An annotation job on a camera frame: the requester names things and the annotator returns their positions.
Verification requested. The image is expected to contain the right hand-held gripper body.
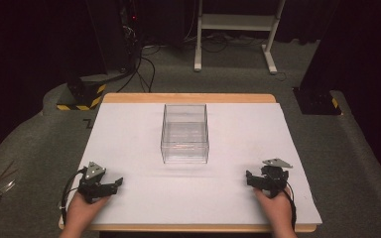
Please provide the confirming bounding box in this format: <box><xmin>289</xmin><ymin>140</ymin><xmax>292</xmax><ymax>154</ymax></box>
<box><xmin>258</xmin><ymin>158</ymin><xmax>294</xmax><ymax>199</ymax></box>

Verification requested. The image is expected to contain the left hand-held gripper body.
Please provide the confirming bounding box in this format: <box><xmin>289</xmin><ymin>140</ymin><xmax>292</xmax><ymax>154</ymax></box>
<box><xmin>76</xmin><ymin>161</ymin><xmax>111</xmax><ymax>204</ymax></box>

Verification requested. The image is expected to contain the person's right hand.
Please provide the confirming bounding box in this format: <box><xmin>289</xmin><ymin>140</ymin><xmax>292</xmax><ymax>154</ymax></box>
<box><xmin>253</xmin><ymin>186</ymin><xmax>294</xmax><ymax>233</ymax></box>

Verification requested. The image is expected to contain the person's left hand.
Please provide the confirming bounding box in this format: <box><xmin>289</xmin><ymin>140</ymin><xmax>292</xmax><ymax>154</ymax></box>
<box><xmin>64</xmin><ymin>191</ymin><xmax>112</xmax><ymax>232</ymax></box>

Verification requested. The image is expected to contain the white table sheet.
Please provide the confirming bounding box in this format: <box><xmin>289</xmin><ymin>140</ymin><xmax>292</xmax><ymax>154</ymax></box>
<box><xmin>60</xmin><ymin>102</ymin><xmax>323</xmax><ymax>226</ymax></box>

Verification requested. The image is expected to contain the clear plastic box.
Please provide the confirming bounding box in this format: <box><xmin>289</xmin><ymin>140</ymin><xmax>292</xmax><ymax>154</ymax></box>
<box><xmin>160</xmin><ymin>103</ymin><xmax>210</xmax><ymax>165</ymax></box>

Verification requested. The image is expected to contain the black stand with striped base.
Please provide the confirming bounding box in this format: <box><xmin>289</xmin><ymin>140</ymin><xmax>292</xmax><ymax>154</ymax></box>
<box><xmin>56</xmin><ymin>0</ymin><xmax>108</xmax><ymax>112</ymax></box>

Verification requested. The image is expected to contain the black stand base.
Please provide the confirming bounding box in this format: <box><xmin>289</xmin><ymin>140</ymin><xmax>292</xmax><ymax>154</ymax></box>
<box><xmin>292</xmin><ymin>86</ymin><xmax>343</xmax><ymax>116</ymax></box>

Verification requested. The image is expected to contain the wooden table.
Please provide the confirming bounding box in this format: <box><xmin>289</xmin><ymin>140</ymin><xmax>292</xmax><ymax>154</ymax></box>
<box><xmin>58</xmin><ymin>92</ymin><xmax>318</xmax><ymax>234</ymax></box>

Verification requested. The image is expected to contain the white metal stand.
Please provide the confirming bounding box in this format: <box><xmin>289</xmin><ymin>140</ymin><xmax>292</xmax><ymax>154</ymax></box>
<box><xmin>193</xmin><ymin>0</ymin><xmax>286</xmax><ymax>75</ymax></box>

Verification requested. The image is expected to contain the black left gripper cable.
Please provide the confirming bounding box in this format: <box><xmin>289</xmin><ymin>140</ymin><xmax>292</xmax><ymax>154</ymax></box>
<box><xmin>61</xmin><ymin>167</ymin><xmax>89</xmax><ymax>226</ymax></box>

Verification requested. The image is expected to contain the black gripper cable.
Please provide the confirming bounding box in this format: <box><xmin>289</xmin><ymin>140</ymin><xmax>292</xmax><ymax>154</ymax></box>
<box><xmin>61</xmin><ymin>167</ymin><xmax>89</xmax><ymax>226</ymax></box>
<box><xmin>285</xmin><ymin>180</ymin><xmax>298</xmax><ymax>232</ymax></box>

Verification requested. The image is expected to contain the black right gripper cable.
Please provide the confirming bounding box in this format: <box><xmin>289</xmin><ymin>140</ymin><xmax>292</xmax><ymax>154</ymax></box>
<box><xmin>285</xmin><ymin>180</ymin><xmax>298</xmax><ymax>232</ymax></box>

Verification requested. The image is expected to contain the black floor cable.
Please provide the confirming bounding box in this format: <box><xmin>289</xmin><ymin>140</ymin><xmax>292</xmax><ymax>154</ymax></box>
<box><xmin>116</xmin><ymin>46</ymin><xmax>157</xmax><ymax>94</ymax></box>

